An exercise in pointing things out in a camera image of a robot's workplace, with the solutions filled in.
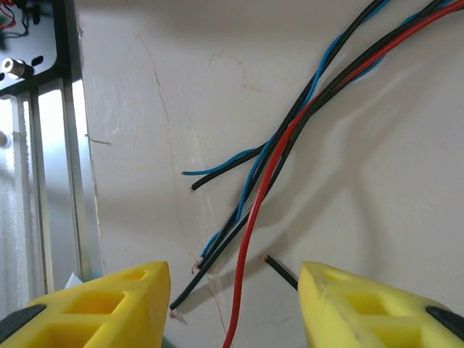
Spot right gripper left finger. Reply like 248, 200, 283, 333
0, 260, 171, 348

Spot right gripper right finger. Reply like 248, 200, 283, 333
297, 260, 464, 348

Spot black wire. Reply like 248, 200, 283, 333
190, 143, 269, 192
262, 254, 301, 290

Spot bundle of coloured wires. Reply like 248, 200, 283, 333
197, 0, 387, 269
169, 0, 450, 311

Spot red wire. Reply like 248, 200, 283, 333
221, 0, 464, 348

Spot blue wire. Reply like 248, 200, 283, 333
201, 0, 394, 260
182, 148, 260, 177

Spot blue plastic packet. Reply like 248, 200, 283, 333
66, 271, 85, 291

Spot aluminium rail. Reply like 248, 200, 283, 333
0, 81, 106, 294

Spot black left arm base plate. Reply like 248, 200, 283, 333
0, 0, 79, 101

